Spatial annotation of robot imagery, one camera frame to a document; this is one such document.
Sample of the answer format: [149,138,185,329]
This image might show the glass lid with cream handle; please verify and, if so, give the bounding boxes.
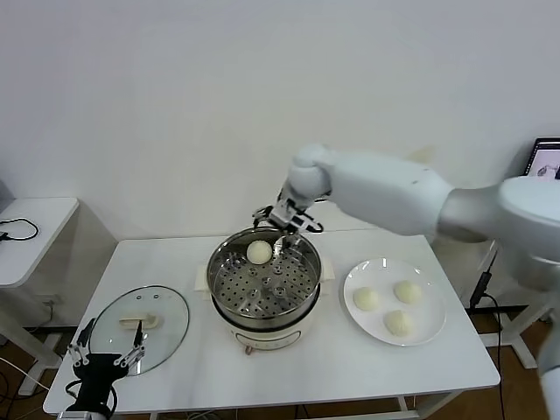
[87,285,191,377]

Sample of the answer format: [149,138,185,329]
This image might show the stainless steel steamer basket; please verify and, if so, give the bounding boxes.
[206,226,322,328]

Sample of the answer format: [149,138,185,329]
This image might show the black cable with adapter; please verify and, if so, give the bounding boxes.
[468,239,504,351]

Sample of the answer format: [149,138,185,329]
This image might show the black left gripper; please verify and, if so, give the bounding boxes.
[67,318,146,407]

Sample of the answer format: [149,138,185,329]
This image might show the black cable with plug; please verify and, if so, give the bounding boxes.
[0,218,39,243]

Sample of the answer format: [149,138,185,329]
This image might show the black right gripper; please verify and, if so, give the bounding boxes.
[251,186,325,259]

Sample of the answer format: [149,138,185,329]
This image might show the grey open laptop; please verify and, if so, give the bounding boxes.
[524,137,560,180]

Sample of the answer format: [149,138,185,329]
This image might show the white round plate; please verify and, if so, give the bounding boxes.
[342,258,448,347]

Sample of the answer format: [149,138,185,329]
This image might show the white side desk with laptop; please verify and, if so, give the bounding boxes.
[464,301,560,370]

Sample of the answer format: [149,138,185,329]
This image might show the cream electric cooker pot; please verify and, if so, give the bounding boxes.
[193,256,336,356]

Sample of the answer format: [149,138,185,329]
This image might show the white side desk with cable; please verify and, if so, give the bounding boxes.
[0,197,80,398]

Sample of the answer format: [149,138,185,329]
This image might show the white steamed baozi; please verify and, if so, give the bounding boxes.
[245,239,273,265]
[383,309,416,338]
[353,287,381,313]
[393,280,424,305]

